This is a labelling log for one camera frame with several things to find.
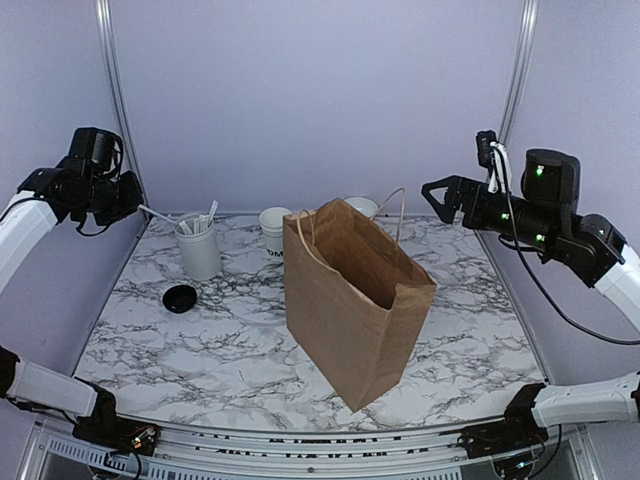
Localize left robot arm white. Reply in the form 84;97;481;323
1;127;142;445

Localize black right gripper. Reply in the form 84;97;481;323
423;174;559;253

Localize white wrapped stir stick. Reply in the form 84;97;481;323
207;200;219;223

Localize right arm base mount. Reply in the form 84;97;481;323
457;383;549;459

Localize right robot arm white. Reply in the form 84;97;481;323
421;143;639;448

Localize white ribbed canister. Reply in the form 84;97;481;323
174;212;222;281

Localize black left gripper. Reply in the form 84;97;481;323
72;169;143;225

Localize orange white bowl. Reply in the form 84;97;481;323
345;197;379;217

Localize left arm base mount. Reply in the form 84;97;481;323
73;383;159;456

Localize black lid stack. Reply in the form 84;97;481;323
162;284;197;314

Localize brown paper bag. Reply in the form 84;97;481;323
283;198;437;412

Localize aluminium frame post right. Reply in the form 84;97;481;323
497;0;540;145

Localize white straw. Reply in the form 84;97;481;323
138;204;178;225

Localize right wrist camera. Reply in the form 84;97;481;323
476;130;512;194

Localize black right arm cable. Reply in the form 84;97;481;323
492;144;640;345

